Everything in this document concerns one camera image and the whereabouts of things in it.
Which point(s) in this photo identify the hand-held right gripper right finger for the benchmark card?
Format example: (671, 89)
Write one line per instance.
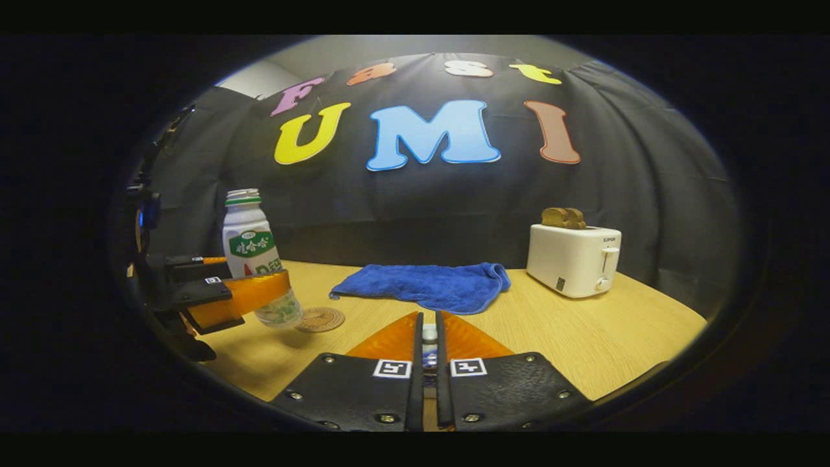
(499, 392)

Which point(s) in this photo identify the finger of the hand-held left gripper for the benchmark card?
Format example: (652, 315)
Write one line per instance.
(201, 295)
(188, 263)

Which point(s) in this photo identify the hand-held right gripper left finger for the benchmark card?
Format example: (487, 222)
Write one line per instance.
(363, 395)

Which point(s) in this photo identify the white plastic water bottle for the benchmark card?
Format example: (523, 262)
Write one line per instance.
(249, 246)

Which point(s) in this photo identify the round wooden coaster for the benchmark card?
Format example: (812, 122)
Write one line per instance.
(322, 320)

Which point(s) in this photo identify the white teacup lid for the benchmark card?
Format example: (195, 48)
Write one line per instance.
(430, 335)

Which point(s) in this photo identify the blue towel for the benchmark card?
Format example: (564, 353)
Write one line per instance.
(428, 285)

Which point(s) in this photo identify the white toaster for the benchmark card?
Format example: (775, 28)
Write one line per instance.
(570, 259)

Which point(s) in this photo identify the black backdrop cloth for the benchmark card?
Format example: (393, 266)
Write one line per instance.
(616, 194)

